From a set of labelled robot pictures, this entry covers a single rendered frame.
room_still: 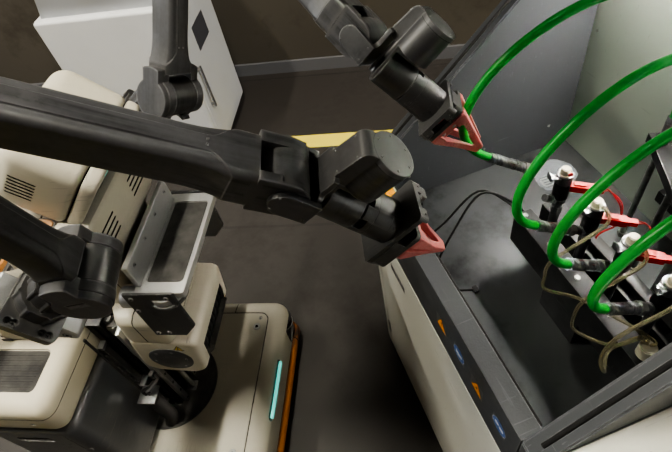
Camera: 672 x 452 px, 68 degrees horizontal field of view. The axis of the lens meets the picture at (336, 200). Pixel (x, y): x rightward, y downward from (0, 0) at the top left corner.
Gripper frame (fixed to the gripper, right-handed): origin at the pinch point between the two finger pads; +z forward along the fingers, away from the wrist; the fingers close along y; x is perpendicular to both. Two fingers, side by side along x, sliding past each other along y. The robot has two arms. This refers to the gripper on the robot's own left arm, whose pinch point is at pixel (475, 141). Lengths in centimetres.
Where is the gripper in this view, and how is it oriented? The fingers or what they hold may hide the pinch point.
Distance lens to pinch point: 82.4
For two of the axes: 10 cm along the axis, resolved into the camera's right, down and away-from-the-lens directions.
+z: 7.8, 5.5, 2.9
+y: 1.2, -5.9, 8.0
